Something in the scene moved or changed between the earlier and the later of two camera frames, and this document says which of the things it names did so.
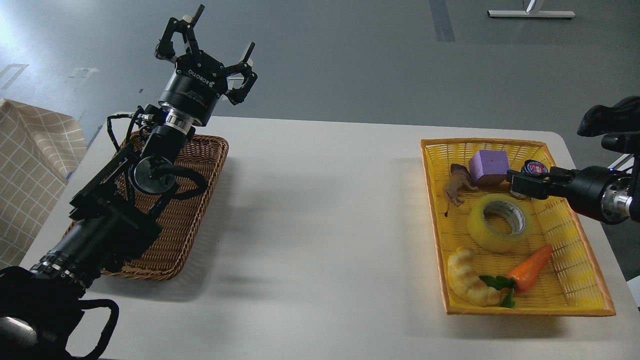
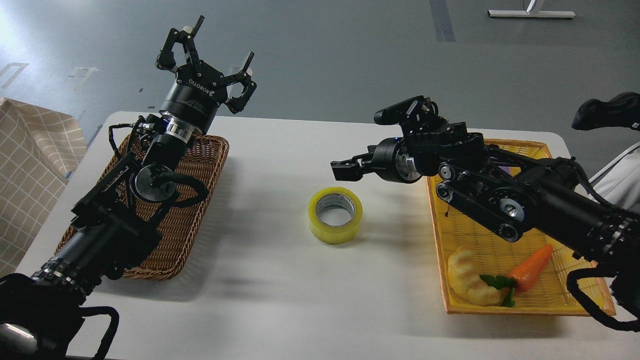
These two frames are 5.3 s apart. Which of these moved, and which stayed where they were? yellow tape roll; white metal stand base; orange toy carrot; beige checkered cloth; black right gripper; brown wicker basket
Moved: black right gripper; yellow tape roll
Stayed: white metal stand base; brown wicker basket; orange toy carrot; beige checkered cloth
